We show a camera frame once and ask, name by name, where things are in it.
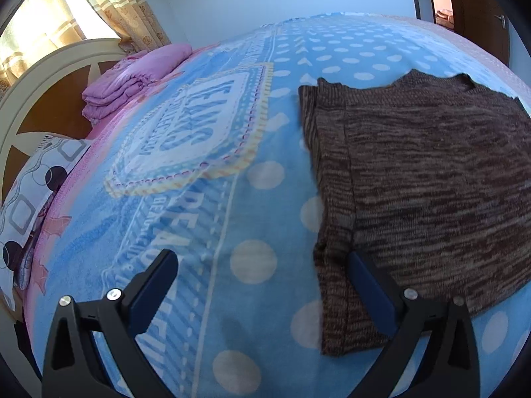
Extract cream and wood headboard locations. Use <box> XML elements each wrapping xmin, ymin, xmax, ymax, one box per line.
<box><xmin>0</xmin><ymin>38</ymin><xmax>133</xmax><ymax>200</ymax></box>

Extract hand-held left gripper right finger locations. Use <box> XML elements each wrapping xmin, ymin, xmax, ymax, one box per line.
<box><xmin>347</xmin><ymin>251</ymin><xmax>482</xmax><ymax>398</ymax></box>

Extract printed blue pink bed sheet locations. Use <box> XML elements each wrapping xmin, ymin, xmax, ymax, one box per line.
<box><xmin>23</xmin><ymin>10</ymin><xmax>531</xmax><ymax>398</ymax></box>

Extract brown knit sweater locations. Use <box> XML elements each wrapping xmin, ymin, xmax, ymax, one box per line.
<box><xmin>298</xmin><ymin>70</ymin><xmax>531</xmax><ymax>357</ymax></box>

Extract patterned white pillow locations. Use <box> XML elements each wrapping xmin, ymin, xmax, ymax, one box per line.
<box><xmin>0</xmin><ymin>133</ymin><xmax>94</xmax><ymax>311</ymax></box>

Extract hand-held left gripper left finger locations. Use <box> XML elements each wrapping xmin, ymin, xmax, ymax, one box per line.
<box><xmin>41</xmin><ymin>249</ymin><xmax>180</xmax><ymax>398</ymax></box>

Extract folded pink quilt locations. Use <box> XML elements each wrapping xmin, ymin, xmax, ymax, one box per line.
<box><xmin>82</xmin><ymin>42</ymin><xmax>193</xmax><ymax>123</ymax></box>

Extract yellow patterned curtain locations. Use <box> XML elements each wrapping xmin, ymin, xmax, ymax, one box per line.
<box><xmin>68</xmin><ymin>0</ymin><xmax>173</xmax><ymax>50</ymax></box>
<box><xmin>0</xmin><ymin>0</ymin><xmax>88</xmax><ymax>88</ymax></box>

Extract brown wooden door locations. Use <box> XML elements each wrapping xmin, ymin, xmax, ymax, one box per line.
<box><xmin>446</xmin><ymin>0</ymin><xmax>513</xmax><ymax>56</ymax></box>

